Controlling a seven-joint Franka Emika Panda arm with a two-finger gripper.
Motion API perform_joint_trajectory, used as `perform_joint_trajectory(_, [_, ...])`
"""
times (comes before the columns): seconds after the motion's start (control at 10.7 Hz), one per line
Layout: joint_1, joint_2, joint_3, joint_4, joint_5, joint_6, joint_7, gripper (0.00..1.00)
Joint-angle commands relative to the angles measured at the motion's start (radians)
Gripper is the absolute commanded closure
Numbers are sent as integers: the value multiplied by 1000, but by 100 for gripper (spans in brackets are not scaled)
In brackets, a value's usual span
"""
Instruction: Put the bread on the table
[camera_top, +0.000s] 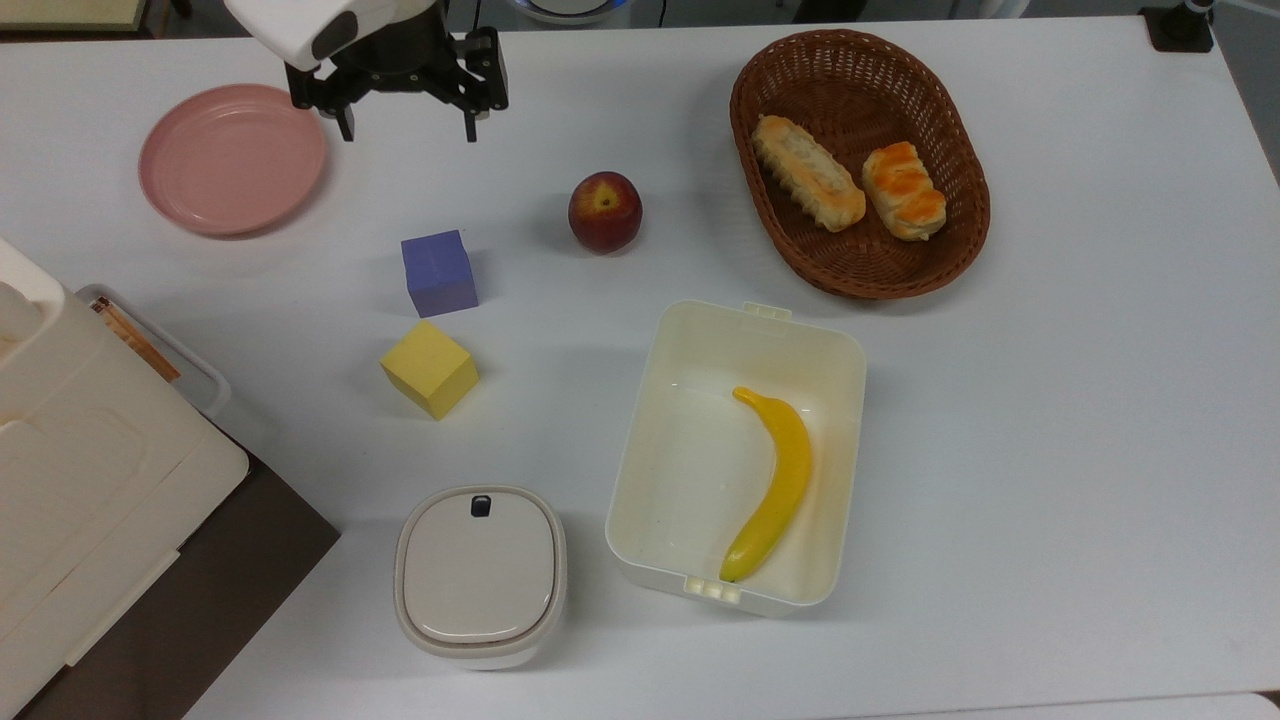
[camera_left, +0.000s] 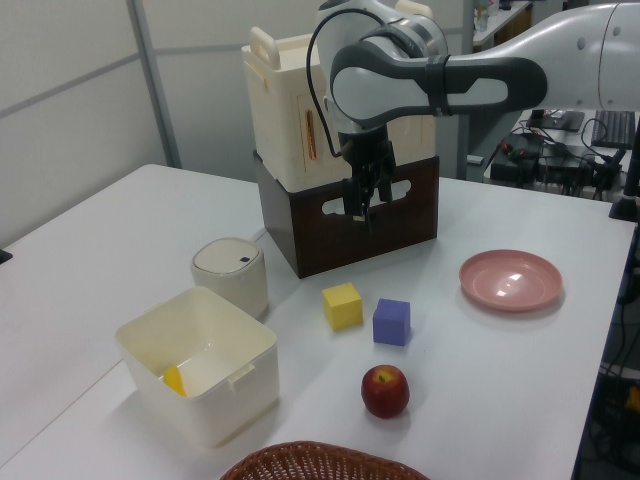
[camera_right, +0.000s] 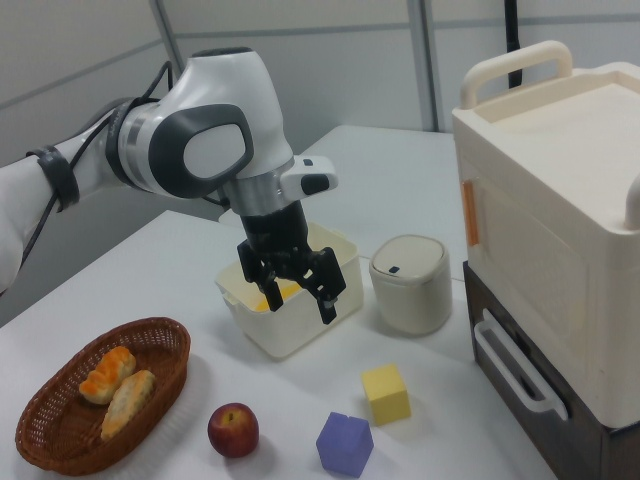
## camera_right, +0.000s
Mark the bread with orange topping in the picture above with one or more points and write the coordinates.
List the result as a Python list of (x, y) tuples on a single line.
[(107, 375)]

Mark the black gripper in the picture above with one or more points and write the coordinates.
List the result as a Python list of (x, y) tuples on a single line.
[(275, 235)]

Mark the yellow cube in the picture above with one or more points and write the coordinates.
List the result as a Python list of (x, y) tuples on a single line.
[(386, 397)]

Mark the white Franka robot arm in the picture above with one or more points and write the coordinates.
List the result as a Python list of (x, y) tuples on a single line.
[(220, 115)]

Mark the small beige lidded bin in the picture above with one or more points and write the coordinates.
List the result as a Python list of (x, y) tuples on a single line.
[(410, 295)]

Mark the white plastic box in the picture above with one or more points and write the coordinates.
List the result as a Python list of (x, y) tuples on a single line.
[(280, 332)]

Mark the red apple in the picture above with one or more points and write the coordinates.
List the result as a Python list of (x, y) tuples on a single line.
[(233, 430)]

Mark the yellow banana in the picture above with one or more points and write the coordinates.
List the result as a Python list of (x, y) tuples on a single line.
[(291, 290)]

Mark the black pole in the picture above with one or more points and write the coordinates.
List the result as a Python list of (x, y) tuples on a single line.
[(512, 40)]

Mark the cream toy microwave oven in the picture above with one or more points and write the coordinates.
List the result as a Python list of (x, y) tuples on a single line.
[(550, 200)]

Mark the purple cube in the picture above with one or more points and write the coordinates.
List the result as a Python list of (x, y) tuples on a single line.
[(345, 445)]

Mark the brown wicker basket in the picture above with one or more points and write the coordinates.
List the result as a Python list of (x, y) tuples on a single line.
[(55, 430)]

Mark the long flaky bread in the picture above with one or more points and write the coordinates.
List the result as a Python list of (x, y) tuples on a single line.
[(125, 407)]

